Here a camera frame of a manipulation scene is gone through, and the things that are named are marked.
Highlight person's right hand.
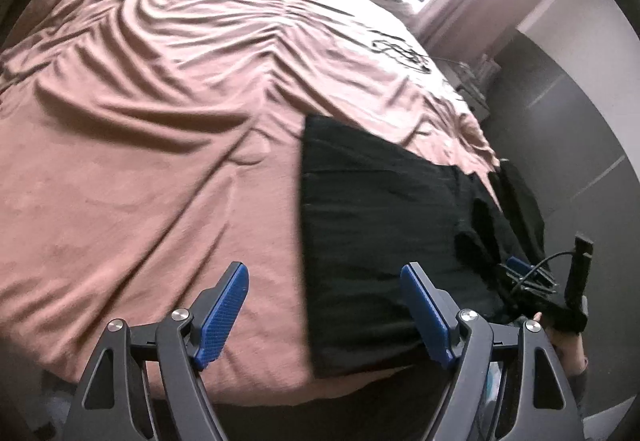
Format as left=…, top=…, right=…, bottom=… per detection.
left=532, top=311, right=590, bottom=377

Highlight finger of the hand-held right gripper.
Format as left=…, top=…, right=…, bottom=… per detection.
left=500, top=257, right=557, bottom=304

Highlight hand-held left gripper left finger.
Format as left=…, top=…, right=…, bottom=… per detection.
left=62, top=261, right=250, bottom=441

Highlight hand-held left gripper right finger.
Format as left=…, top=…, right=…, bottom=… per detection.
left=400, top=262, right=586, bottom=441

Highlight black pants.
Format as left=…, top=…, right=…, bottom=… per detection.
left=299, top=115, right=546, bottom=378

